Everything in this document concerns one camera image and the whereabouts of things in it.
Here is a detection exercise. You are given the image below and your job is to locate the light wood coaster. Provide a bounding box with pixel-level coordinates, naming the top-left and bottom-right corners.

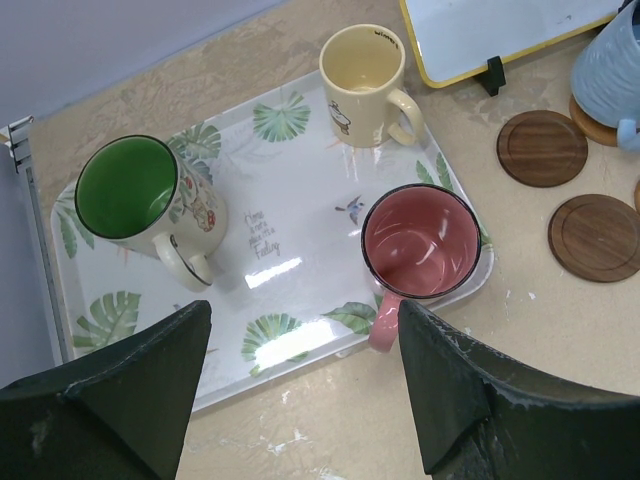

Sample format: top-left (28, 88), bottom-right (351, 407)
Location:
top-left (569, 96), bottom-right (618, 147)

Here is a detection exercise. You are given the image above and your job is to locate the green interior mug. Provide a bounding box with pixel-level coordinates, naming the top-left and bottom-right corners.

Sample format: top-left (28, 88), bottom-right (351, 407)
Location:
top-left (74, 135), bottom-right (228, 293)

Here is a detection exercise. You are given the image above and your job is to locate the dark walnut coaster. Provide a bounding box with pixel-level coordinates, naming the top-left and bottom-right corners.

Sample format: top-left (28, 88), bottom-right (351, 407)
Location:
top-left (496, 110), bottom-right (588, 188)
top-left (548, 194), bottom-right (639, 283)

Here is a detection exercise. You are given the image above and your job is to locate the pale yellow mug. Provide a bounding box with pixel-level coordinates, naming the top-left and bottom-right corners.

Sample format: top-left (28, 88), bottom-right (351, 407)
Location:
top-left (319, 24), bottom-right (426, 148)

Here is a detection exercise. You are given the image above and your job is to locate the aluminium frame rail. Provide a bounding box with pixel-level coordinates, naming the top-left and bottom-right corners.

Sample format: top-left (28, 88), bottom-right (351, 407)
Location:
top-left (1, 115), bottom-right (68, 366)

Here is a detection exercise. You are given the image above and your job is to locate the floral serving tray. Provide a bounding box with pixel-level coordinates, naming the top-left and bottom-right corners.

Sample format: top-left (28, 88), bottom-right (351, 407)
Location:
top-left (50, 72), bottom-right (464, 409)

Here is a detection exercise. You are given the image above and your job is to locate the light blue mug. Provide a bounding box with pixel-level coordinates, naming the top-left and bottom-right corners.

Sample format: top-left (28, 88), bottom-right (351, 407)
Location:
top-left (570, 1), bottom-right (639, 153)

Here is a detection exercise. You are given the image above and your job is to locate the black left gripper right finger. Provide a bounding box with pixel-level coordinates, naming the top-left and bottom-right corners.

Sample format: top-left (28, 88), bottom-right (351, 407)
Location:
top-left (398, 300), bottom-right (639, 479)

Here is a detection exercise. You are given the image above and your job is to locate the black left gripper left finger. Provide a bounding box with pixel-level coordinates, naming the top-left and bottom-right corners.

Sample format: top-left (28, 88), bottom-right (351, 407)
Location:
top-left (1, 300), bottom-right (211, 479)

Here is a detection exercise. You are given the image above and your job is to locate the yellow-framed whiteboard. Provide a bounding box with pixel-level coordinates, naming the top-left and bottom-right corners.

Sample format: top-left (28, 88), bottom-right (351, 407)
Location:
top-left (399, 0), bottom-right (623, 88)

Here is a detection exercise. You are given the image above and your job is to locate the red floral mug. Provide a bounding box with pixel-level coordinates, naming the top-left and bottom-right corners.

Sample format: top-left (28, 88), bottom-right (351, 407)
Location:
top-left (361, 183), bottom-right (481, 353)

